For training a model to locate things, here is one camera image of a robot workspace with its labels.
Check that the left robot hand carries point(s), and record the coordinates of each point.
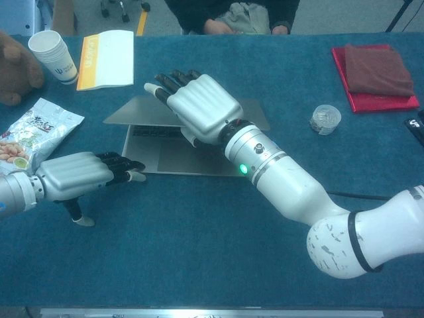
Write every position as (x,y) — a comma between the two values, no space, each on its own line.
(73,172)

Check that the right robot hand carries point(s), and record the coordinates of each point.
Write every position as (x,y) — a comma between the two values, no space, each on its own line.
(205,106)

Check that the silver laptop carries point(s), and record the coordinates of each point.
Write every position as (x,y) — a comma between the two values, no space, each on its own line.
(145,111)

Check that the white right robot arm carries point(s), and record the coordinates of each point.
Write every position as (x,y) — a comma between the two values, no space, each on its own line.
(291,189)

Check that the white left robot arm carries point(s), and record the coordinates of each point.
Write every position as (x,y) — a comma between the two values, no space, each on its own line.
(16,192)

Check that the white peanut snack bag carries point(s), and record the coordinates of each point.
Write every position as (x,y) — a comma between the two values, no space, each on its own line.
(33,132)

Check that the seated person in dark clothes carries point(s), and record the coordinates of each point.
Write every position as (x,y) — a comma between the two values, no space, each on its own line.
(192,13)

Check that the yellow and white book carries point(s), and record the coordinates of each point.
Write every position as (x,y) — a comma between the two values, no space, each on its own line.
(112,59)

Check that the brown plush toy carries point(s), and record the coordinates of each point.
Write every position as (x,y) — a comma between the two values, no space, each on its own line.
(16,76)

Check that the white paper cup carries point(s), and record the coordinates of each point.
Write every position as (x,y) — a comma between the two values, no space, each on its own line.
(53,56)

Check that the clear plastic clip container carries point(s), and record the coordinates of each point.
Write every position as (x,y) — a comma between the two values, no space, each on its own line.
(326,119)

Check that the blue table cloth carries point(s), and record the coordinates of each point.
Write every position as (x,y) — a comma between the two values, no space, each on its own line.
(165,258)

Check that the brown cardboard box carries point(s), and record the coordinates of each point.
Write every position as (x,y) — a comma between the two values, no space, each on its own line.
(64,16)

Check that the white cabinet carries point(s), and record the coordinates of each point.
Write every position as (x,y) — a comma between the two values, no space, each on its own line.
(36,15)

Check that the red flat box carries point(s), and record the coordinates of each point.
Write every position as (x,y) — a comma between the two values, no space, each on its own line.
(381,103)

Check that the folded brown cloth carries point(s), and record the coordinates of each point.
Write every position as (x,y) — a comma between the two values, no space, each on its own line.
(377,69)

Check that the black device with white mark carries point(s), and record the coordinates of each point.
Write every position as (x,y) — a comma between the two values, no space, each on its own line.
(415,127)

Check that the black tripod leg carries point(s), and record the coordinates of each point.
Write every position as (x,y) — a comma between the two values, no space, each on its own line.
(399,16)

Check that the aluminium frame rail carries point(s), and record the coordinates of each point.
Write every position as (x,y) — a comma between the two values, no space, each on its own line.
(212,313)

